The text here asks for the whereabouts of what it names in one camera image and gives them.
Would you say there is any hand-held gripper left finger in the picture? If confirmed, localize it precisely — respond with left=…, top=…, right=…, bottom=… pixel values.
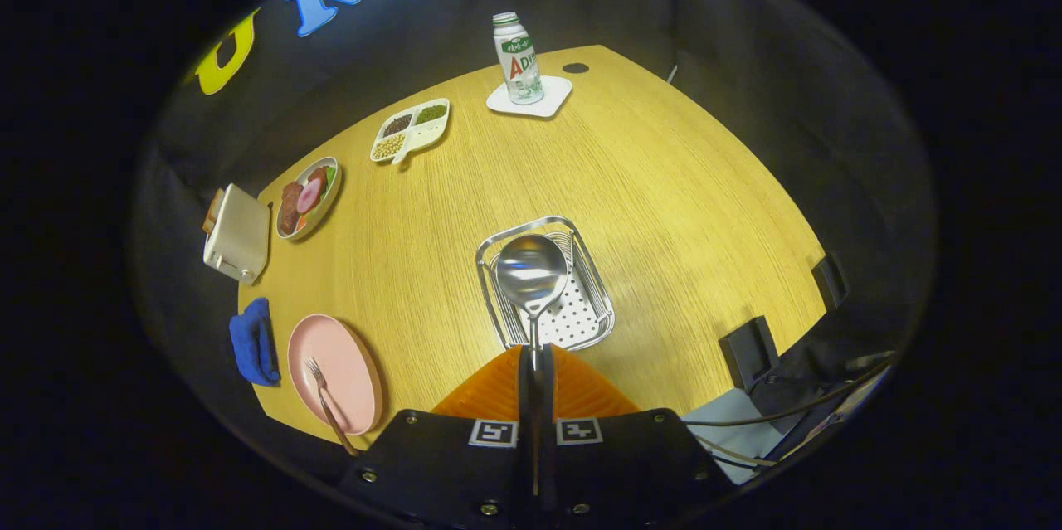
left=336, top=345, right=536, bottom=530

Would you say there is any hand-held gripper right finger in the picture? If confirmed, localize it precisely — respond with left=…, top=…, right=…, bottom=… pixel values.
left=538, top=345, right=735, bottom=530

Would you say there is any metal spoon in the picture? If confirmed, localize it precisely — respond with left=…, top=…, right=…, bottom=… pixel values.
left=495, top=234, right=570, bottom=498

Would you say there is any metal fork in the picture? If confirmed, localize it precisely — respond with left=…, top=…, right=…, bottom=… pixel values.
left=304, top=357, right=359, bottom=456

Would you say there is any pink plate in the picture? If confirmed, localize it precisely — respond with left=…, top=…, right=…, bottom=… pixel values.
left=287, top=314, right=384, bottom=436

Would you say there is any black block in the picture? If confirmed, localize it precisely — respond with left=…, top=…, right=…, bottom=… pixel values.
left=718, top=315, right=781, bottom=394
left=811, top=252, right=850, bottom=313

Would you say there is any blue towel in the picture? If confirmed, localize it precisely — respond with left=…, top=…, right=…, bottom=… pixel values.
left=228, top=297, right=281, bottom=387

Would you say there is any white plate with food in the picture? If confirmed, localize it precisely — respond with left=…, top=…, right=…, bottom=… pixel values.
left=275, top=156, right=342, bottom=241

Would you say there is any white divided dish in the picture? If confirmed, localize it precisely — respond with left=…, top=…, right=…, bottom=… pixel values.
left=370, top=98, right=451, bottom=165

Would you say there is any white square coaster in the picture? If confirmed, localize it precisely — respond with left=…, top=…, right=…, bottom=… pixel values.
left=485, top=75, right=573, bottom=119

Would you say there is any white toaster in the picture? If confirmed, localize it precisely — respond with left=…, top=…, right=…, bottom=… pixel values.
left=203, top=183, right=272, bottom=286

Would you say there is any white bottle with green label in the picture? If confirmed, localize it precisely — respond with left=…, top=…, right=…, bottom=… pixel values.
left=492, top=12, right=545, bottom=105

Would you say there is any brown toast slice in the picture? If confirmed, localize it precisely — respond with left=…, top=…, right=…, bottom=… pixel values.
left=202, top=187, right=227, bottom=235

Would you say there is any metal wire drain basket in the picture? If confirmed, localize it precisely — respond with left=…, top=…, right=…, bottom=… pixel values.
left=475, top=216, right=616, bottom=351

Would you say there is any black cable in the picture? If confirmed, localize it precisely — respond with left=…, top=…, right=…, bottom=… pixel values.
left=684, top=360, right=893, bottom=427

